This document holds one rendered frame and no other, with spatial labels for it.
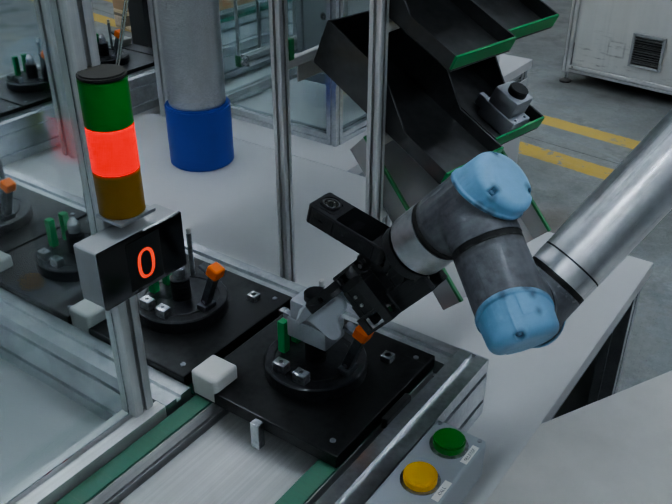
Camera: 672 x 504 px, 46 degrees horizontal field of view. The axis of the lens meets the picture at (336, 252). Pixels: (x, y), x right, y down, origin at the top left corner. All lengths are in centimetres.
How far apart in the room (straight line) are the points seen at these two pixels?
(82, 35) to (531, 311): 52
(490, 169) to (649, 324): 230
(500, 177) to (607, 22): 450
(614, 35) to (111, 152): 461
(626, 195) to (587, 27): 444
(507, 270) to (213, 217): 104
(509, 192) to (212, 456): 52
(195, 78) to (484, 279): 120
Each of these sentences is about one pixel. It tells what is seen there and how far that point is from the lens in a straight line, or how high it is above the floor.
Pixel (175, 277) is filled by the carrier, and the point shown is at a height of 103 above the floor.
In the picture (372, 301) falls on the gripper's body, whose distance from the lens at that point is 92.
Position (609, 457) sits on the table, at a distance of 119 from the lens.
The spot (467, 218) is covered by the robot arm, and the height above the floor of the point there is 129.
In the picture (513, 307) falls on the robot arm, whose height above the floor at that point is 124.
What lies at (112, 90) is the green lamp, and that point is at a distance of 82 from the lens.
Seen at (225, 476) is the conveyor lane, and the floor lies 92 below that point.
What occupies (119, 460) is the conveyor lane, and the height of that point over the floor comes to 95.
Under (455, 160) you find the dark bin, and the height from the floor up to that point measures 120.
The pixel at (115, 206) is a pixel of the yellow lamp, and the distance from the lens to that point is 87.
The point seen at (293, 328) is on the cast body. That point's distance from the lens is 105.
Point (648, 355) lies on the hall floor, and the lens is 290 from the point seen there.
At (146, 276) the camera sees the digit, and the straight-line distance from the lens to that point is 91.
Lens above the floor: 166
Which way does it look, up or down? 31 degrees down
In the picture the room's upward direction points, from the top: straight up
